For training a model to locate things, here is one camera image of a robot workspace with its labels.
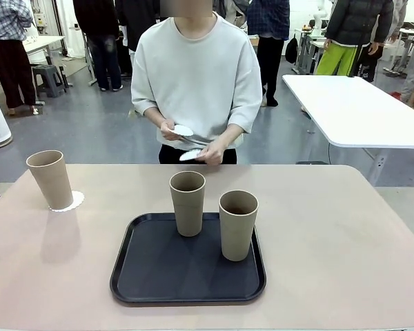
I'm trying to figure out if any person's left hand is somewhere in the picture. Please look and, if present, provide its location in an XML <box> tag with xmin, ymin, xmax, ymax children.
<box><xmin>197</xmin><ymin>139</ymin><xmax>225</xmax><ymax>166</ymax></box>

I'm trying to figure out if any person's right hand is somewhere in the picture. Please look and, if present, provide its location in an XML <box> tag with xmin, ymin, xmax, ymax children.
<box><xmin>159</xmin><ymin>119</ymin><xmax>186</xmax><ymax>141</ymax></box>

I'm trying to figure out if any tall brown paper cup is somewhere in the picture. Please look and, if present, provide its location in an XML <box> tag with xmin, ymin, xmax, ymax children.
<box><xmin>26</xmin><ymin>150</ymin><xmax>74</xmax><ymax>210</ymax></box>
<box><xmin>218</xmin><ymin>190</ymin><xmax>259</xmax><ymax>262</ymax></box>
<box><xmin>168</xmin><ymin>171</ymin><xmax>207</xmax><ymax>238</ymax></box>

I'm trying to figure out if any person's right forearm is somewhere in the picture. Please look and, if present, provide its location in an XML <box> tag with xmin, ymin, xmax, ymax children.
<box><xmin>145</xmin><ymin>106</ymin><xmax>170</xmax><ymax>128</ymax></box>

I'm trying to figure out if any person's left forearm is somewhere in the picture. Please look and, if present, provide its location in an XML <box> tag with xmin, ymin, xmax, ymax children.
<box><xmin>212</xmin><ymin>123</ymin><xmax>244</xmax><ymax>149</ymax></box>

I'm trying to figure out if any person in light grey shirt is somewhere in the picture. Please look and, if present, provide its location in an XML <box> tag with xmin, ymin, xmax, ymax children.
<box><xmin>130</xmin><ymin>0</ymin><xmax>263</xmax><ymax>165</ymax></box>

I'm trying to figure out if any bystander in black with jeans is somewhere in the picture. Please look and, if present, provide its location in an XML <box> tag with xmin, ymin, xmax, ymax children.
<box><xmin>72</xmin><ymin>0</ymin><xmax>124</xmax><ymax>92</ymax></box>

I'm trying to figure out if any bystander in black top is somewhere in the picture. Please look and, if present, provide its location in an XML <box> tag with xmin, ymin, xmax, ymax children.
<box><xmin>115</xmin><ymin>0</ymin><xmax>161</xmax><ymax>79</ymax></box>

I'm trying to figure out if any black plastic serving tray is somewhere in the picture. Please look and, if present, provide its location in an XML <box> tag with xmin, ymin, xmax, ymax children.
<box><xmin>109</xmin><ymin>212</ymin><xmax>267</xmax><ymax>305</ymax></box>

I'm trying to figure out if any grey plastic step stool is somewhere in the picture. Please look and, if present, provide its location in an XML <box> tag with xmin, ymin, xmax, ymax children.
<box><xmin>32</xmin><ymin>64</ymin><xmax>69</xmax><ymax>99</ymax></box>

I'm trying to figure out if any black backpack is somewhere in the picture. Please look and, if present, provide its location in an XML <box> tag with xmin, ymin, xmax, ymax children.
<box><xmin>284</xmin><ymin>34</ymin><xmax>299</xmax><ymax>65</ymax></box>

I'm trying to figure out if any large white table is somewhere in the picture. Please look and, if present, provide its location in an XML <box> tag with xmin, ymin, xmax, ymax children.
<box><xmin>282</xmin><ymin>74</ymin><xmax>414</xmax><ymax>187</ymax></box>

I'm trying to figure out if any bystander in dark blue plaid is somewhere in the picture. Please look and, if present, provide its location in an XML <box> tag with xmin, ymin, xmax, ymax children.
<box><xmin>246</xmin><ymin>0</ymin><xmax>291</xmax><ymax>108</ymax></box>

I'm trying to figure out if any small white desk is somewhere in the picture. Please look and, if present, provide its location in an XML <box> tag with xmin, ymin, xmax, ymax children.
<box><xmin>22</xmin><ymin>35</ymin><xmax>67</xmax><ymax>65</ymax></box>

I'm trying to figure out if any bystander in plaid shirt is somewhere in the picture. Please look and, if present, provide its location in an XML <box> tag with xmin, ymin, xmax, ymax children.
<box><xmin>0</xmin><ymin>0</ymin><xmax>39</xmax><ymax>117</ymax></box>

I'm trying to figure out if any bystander with lime green trousers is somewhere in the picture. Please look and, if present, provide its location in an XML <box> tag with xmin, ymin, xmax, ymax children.
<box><xmin>313</xmin><ymin>0</ymin><xmax>396</xmax><ymax>83</ymax></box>

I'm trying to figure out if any black camera stand pole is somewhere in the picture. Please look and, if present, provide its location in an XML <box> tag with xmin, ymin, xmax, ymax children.
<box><xmin>346</xmin><ymin>34</ymin><xmax>365</xmax><ymax>79</ymax></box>

